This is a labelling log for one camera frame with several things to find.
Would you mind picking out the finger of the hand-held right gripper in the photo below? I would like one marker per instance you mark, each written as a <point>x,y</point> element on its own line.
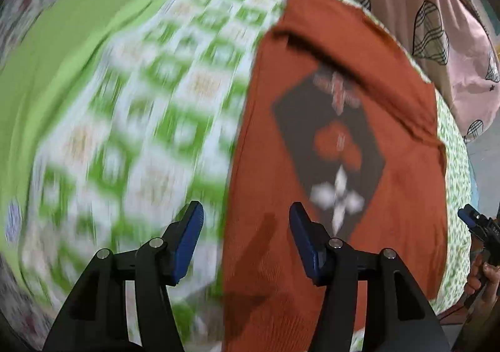
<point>467,216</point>

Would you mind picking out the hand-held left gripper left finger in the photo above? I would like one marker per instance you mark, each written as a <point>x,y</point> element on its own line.
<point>189,242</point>

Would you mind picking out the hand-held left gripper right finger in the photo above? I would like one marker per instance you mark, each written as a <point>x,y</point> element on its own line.
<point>304,244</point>

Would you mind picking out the rust orange printed shirt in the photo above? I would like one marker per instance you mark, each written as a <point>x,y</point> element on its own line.
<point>269,148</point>

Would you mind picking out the person's right hand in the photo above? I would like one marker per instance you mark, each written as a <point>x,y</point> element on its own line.
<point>478,277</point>

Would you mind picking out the green checked bed sheet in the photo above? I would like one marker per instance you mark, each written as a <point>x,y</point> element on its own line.
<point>129,109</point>

